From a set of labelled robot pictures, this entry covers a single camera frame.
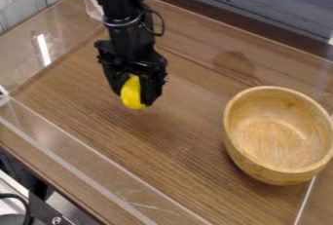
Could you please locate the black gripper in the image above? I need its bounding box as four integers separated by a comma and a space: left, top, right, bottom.
94, 9, 168, 106

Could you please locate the yellow lemon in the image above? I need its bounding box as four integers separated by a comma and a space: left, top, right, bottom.
121, 76, 146, 110

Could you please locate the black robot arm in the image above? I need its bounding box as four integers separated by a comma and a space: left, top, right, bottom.
94, 0, 168, 106

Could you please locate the brown wooden bowl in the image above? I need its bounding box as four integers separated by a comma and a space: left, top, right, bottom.
223, 86, 333, 185

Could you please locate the clear acrylic corner bracket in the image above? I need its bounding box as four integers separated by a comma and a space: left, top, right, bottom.
84, 0, 105, 21

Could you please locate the clear acrylic enclosure wall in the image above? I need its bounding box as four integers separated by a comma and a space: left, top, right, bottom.
0, 0, 333, 225

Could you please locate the black metal table frame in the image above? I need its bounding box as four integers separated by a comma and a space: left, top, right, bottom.
0, 150, 101, 225

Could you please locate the black cable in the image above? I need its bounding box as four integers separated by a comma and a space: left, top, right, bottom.
0, 193, 33, 225

